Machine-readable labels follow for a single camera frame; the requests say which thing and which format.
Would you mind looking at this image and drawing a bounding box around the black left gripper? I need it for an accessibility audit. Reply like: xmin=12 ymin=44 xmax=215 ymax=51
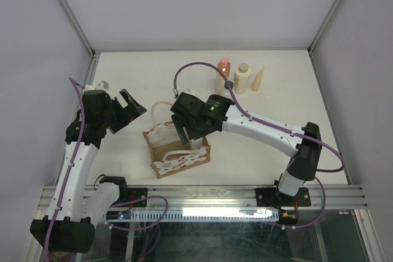
xmin=100 ymin=89 xmax=146 ymax=133

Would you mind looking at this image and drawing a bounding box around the burlap cat print canvas bag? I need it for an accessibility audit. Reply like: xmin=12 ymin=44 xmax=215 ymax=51
xmin=142 ymin=101 xmax=211 ymax=179

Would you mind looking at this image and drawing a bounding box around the white frosted rectangular bottle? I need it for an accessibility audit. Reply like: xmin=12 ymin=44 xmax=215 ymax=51
xmin=222 ymin=80 xmax=234 ymax=98

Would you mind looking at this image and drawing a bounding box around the orange bottle with pink cap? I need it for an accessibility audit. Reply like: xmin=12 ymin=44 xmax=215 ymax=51
xmin=216 ymin=57 xmax=230 ymax=94

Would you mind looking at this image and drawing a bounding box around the cream bottle with round cap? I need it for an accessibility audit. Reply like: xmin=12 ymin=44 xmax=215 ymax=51
xmin=233 ymin=63 xmax=251 ymax=94

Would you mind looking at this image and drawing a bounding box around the tan cone shaped tube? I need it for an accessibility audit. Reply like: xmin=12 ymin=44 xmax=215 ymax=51
xmin=251 ymin=66 xmax=265 ymax=93

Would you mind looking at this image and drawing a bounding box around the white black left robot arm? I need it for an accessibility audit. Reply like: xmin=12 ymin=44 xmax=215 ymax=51
xmin=30 ymin=86 xmax=147 ymax=253

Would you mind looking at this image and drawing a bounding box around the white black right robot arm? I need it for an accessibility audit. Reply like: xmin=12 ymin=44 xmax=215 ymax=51
xmin=170 ymin=92 xmax=322 ymax=205

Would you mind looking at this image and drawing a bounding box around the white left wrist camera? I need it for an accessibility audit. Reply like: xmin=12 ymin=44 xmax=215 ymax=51
xmin=84 ymin=80 xmax=109 ymax=91

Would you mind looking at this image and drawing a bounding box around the aluminium mounting rail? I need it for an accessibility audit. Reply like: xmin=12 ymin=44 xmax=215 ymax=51
xmin=38 ymin=183 xmax=369 ymax=214

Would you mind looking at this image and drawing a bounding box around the slotted cable duct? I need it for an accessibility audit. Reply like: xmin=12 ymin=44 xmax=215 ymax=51
xmin=106 ymin=207 xmax=279 ymax=223

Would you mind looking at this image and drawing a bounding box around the aluminium enclosure frame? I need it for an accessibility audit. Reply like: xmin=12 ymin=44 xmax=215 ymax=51
xmin=21 ymin=0 xmax=384 ymax=262

